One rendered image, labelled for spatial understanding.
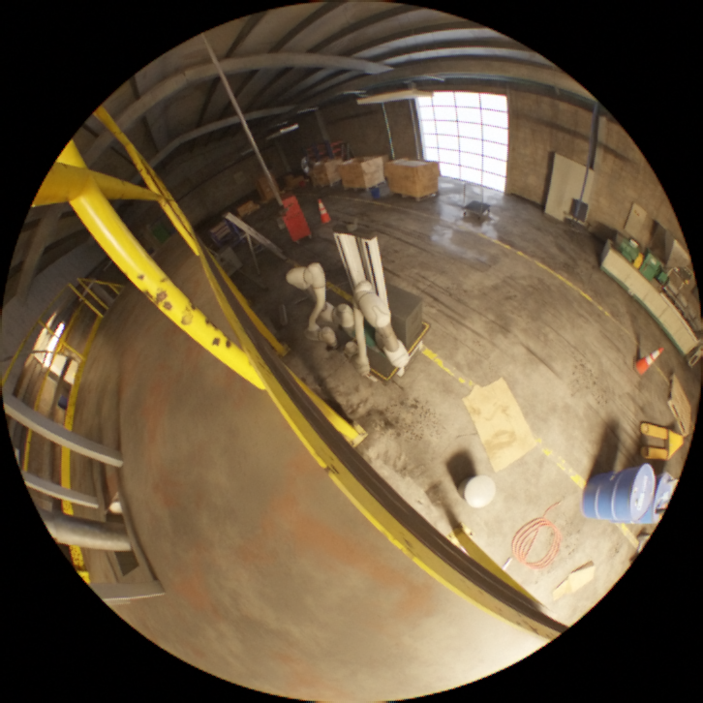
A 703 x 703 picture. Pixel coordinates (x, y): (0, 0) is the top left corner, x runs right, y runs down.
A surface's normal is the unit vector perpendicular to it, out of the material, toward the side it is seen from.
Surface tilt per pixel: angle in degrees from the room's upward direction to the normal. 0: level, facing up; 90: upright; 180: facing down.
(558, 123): 90
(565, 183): 90
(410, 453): 0
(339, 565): 0
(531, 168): 90
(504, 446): 0
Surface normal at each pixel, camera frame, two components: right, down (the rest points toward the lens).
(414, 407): -0.23, -0.50
